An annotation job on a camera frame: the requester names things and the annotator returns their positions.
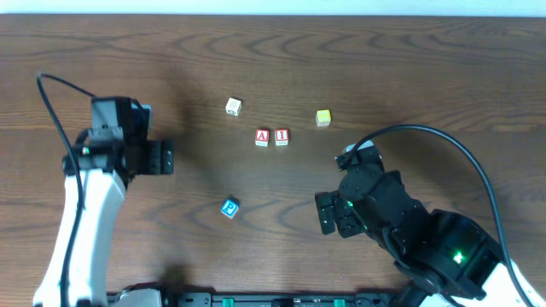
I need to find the red letter I block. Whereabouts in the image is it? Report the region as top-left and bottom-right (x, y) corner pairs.
(275, 129), (289, 146)

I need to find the red letter A block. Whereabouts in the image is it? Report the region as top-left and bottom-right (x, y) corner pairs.
(254, 129), (270, 147)

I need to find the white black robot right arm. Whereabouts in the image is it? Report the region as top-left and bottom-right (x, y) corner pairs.
(315, 157), (545, 306)

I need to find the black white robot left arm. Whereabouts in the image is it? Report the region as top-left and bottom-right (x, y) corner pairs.
(32, 129), (132, 306)

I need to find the yellow wooden block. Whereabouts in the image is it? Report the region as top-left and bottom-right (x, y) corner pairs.
(316, 109), (332, 127)

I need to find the blue letter P block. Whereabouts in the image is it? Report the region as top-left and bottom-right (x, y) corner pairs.
(221, 199), (240, 219)

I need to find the plain white wooden block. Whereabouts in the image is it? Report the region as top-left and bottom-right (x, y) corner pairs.
(225, 97), (242, 116)

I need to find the black mounting rail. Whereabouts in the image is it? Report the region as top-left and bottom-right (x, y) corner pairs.
(106, 291), (427, 307)

